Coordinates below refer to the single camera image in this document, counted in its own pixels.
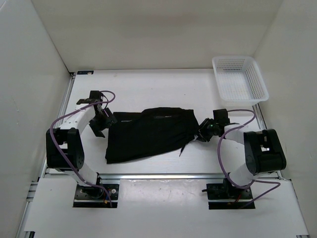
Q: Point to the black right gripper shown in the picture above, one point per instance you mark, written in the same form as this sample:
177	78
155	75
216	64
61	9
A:
202	133

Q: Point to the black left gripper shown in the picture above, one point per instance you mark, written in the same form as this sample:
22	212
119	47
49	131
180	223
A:
110	120

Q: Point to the black shorts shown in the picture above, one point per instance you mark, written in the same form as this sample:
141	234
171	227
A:
151	132

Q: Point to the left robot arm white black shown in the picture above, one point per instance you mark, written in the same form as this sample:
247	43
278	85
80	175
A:
65	152

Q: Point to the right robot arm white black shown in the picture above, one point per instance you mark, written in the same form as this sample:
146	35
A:
262	149

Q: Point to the white perforated plastic basket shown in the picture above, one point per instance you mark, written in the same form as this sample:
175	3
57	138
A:
239	81

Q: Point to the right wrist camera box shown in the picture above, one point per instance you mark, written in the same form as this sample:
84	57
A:
220	116

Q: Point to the aluminium front rail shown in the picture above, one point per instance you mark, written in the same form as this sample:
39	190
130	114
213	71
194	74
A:
164	176

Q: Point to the aluminium rail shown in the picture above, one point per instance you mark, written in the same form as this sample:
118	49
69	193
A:
266	121
32	189
164	176

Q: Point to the aluminium right side rail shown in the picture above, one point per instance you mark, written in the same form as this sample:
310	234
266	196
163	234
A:
266	121

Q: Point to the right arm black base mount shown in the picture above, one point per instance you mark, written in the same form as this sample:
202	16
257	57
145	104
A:
224	196

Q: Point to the aluminium left side rail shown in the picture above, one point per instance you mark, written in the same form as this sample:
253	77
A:
32	189

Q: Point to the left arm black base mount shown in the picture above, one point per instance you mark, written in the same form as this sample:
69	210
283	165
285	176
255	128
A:
91	197

